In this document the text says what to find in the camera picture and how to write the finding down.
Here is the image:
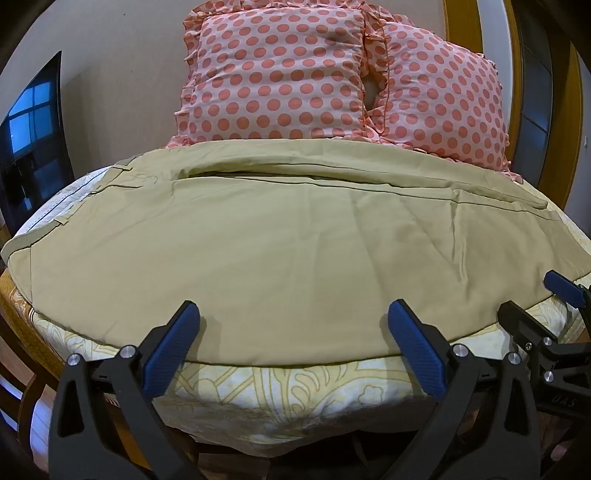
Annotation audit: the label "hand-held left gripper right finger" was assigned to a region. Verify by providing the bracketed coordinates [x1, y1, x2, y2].
[387, 299, 552, 480]

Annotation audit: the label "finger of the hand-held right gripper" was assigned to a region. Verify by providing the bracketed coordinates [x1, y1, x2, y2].
[543, 270, 591, 311]
[496, 300, 561, 354]

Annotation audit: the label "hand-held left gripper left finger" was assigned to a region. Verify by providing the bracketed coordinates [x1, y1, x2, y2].
[48, 300, 201, 480]

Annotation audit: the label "khaki pants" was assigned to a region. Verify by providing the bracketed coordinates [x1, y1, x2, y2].
[0, 138, 574, 366]

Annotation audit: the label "yellow patterned bed sheet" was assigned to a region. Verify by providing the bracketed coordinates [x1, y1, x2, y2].
[0, 164, 591, 446]

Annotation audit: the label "dark glass door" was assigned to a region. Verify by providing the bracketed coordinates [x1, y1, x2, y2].
[510, 0, 555, 188]

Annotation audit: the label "pink polka dot pillow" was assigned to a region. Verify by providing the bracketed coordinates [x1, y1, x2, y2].
[167, 0, 389, 149]
[365, 13, 525, 184]

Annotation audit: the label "wooden bed frame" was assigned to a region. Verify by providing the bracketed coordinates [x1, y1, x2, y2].
[0, 265, 139, 467]

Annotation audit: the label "black wall television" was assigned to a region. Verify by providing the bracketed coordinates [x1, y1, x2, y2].
[0, 51, 77, 237]

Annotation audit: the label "wooden door frame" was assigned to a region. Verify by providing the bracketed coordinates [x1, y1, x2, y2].
[442, 0, 583, 214]

